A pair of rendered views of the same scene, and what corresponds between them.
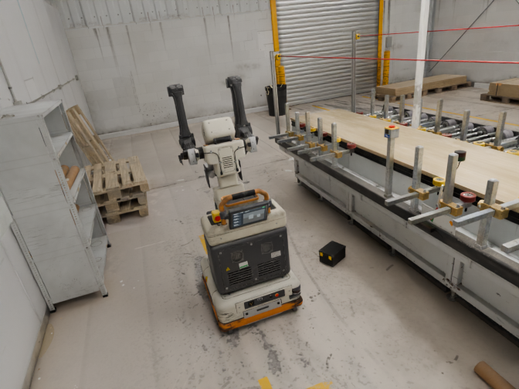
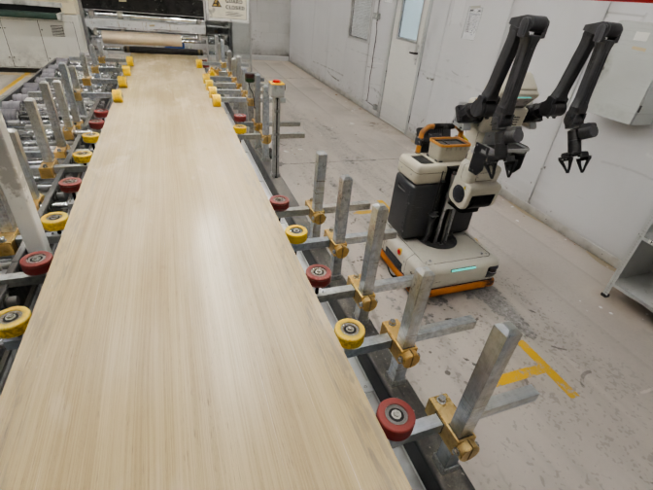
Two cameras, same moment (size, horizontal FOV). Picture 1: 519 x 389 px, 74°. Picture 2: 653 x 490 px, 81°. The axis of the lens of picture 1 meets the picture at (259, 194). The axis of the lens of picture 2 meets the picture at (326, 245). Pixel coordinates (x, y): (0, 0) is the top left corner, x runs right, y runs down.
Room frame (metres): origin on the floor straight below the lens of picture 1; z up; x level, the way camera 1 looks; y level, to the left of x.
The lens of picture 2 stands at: (4.40, -0.80, 1.62)
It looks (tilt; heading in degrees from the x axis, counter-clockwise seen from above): 33 degrees down; 175
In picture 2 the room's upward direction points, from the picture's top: 6 degrees clockwise
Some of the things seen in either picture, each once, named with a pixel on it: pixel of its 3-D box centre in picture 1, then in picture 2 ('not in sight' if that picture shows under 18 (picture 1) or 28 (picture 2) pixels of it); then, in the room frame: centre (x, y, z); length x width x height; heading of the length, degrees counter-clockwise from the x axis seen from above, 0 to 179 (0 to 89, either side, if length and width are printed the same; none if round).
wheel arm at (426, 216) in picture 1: (440, 212); (269, 123); (1.71, -1.02, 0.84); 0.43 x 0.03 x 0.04; 107
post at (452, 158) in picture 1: (448, 192); (257, 112); (1.78, -1.09, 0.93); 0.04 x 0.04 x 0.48; 17
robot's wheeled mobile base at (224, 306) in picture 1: (248, 280); (431, 252); (2.18, 0.17, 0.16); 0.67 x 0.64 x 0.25; 17
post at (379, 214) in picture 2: (308, 134); (368, 272); (3.45, -0.57, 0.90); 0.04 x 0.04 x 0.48; 17
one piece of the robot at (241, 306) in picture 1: (264, 298); not in sight; (1.87, 0.05, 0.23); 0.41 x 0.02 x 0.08; 107
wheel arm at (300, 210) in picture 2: (332, 155); (324, 209); (2.92, -0.69, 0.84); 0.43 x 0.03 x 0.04; 107
